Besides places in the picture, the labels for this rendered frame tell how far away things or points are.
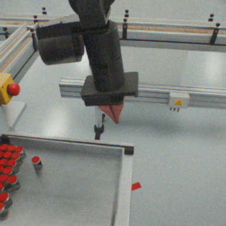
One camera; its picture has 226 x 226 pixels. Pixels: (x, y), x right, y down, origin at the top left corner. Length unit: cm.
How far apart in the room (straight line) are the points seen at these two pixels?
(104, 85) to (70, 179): 31
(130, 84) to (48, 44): 15
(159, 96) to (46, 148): 97
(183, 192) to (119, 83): 135
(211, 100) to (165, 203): 72
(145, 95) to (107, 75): 113
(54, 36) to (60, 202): 39
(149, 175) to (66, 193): 114
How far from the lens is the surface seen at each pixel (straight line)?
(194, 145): 195
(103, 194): 59
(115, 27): 36
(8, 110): 87
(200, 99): 156
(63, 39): 37
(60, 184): 62
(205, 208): 166
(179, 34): 128
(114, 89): 40
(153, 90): 148
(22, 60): 109
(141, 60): 203
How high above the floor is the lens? 141
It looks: 42 degrees down
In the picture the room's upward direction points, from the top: straight up
